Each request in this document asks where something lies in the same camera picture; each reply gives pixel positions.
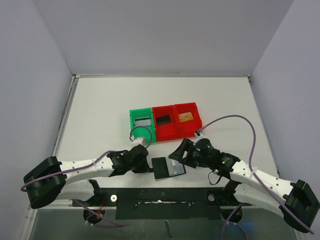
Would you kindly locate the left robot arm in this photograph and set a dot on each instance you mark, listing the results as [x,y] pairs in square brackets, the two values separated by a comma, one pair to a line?
[53,179]

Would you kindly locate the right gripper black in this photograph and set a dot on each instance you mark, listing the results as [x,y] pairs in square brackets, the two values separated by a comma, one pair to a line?
[188,153]

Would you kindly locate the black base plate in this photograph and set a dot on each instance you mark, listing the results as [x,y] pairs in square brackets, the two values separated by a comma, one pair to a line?
[164,203]

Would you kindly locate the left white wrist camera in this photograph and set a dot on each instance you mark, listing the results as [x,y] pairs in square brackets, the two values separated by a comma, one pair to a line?
[138,141]

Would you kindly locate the black credit card in bin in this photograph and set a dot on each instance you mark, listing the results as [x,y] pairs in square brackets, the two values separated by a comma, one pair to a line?
[162,120]

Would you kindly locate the green plastic bin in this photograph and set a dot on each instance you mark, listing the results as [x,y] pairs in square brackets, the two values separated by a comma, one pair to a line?
[148,132]

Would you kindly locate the gold credit card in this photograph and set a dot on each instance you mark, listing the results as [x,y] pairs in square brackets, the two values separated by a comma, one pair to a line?
[185,117]

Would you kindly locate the red plastic bin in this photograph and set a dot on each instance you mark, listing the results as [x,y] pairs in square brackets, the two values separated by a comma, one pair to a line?
[165,132]
[187,129]

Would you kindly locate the black leather card holder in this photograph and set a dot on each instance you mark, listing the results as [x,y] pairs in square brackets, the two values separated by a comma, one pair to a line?
[164,167]

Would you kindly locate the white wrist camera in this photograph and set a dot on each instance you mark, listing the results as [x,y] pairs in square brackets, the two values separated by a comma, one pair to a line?
[138,141]
[199,134]

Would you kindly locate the silver credit card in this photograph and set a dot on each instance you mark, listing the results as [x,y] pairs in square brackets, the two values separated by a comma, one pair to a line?
[143,121]

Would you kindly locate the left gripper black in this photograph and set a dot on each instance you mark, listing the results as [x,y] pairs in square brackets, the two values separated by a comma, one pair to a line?
[144,167]

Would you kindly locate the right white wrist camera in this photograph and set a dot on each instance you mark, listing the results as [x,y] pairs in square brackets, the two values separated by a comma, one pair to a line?
[199,134]

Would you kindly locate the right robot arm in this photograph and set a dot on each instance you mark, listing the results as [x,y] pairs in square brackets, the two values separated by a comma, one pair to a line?
[294,201]

